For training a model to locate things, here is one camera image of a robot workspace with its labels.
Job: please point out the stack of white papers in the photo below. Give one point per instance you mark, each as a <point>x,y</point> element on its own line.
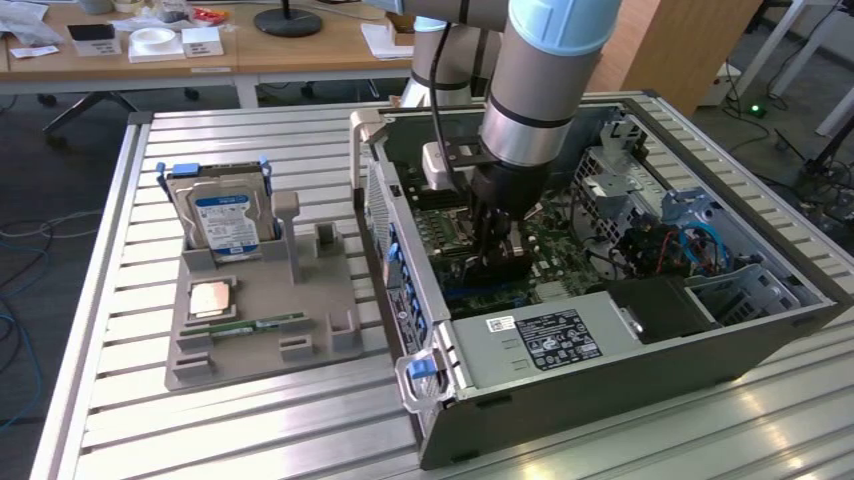
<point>383,42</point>

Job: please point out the black plastic duct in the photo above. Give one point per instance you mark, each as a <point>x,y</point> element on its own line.
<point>660,310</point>

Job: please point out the green motherboard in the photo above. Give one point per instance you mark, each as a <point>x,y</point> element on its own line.
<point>567,260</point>

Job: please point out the wooden cabinet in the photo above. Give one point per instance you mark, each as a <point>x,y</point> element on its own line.
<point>694,50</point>

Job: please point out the white table frame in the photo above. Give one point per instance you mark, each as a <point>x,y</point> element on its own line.
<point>834,117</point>

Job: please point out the white labelled box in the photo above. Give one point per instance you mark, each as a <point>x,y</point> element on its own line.
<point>200,37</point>

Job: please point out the silver metal bracket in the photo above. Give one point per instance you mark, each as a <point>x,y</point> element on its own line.
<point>674,205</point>

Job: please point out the flat white box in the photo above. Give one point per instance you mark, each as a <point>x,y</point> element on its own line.
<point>156,55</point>

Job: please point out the small cardboard box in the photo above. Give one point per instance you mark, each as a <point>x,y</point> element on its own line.
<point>400,24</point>

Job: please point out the silver chipset heat sink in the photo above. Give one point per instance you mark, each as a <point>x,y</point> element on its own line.
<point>554,292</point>

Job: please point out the white paper card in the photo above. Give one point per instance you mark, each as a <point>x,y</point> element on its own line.
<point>33,51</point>

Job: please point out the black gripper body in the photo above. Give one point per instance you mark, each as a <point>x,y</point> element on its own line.
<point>510,186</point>

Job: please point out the small red item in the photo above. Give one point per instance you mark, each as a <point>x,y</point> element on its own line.
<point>209,17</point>

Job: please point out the hard disk with blue rails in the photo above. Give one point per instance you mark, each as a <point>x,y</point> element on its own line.
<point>223,215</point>

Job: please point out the metal disk bay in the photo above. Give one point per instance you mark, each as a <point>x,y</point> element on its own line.
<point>747,300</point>

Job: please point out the black RAM slot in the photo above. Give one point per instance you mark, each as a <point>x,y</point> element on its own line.
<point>440,198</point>
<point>440,205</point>
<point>422,195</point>

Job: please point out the white wall box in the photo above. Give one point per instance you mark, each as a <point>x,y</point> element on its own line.
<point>723,85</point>

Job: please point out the grey cup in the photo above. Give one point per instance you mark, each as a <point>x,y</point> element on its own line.
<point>95,6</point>

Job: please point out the open grey PC case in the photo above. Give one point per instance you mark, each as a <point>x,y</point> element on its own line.
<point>600,400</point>

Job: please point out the wooden desk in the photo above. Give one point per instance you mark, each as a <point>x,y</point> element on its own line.
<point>267,55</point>

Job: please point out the black and white box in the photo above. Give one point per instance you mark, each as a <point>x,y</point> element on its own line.
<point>89,32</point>

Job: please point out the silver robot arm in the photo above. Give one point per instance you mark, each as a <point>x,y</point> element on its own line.
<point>540,75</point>

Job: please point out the copper-coloured CPU chip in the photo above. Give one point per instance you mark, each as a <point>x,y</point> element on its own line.
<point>209,300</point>

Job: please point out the black round lamp base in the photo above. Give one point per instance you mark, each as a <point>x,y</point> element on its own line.
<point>287,25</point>

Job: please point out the CPU socket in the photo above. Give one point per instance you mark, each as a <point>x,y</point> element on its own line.
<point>456,227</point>

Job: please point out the black stand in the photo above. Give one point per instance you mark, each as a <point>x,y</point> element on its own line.
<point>827,155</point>

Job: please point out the blue case latch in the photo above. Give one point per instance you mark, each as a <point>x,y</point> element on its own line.
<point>422,375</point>

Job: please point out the graphics card with black shroud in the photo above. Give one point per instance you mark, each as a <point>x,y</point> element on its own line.
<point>496,277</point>

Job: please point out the grey parts rack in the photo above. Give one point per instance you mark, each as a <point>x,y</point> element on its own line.
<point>320,300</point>

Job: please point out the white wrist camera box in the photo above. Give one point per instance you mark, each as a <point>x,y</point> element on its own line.
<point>436,170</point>

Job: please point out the perforated metal drive cage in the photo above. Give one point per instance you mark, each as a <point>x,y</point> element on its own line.
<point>610,195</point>

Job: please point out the device with green light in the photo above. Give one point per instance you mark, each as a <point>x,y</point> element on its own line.
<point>756,108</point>

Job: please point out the blue expansion slot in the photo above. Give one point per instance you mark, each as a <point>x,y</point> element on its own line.
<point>452,290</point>

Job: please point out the white tape roll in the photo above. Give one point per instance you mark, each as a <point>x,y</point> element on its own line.
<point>136,39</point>

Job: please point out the clear plastic bag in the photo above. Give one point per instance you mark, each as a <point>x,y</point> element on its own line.
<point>27,25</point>

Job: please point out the grey power supply unit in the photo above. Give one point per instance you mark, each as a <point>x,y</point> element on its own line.
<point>507,360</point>

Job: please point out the beige tape roll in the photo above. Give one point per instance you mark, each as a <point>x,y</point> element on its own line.
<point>120,6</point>

